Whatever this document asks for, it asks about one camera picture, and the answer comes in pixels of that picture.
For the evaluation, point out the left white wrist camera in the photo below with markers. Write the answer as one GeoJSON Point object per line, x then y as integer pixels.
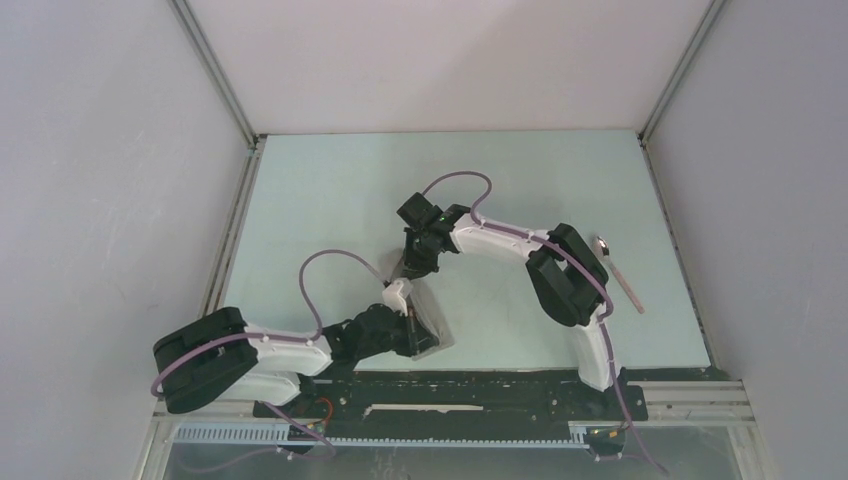
{"type": "Point", "coordinates": [396, 296]}

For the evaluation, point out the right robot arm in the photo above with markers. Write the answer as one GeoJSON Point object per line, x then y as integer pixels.
{"type": "Point", "coordinates": [568, 279]}

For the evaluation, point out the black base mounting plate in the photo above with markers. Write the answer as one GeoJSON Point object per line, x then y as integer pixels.
{"type": "Point", "coordinates": [461, 406]}

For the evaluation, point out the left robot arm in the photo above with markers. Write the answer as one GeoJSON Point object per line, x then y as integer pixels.
{"type": "Point", "coordinates": [222, 357]}

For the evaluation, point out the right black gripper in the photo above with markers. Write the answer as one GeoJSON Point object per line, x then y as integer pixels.
{"type": "Point", "coordinates": [415, 265]}

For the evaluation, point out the grey cloth napkin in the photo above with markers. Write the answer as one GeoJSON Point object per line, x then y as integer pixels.
{"type": "Point", "coordinates": [437, 333]}

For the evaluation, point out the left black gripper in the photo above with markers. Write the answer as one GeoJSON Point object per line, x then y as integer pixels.
{"type": "Point", "coordinates": [407, 348]}

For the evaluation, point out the metal spoon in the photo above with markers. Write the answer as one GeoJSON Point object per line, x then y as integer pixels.
{"type": "Point", "coordinates": [602, 250]}

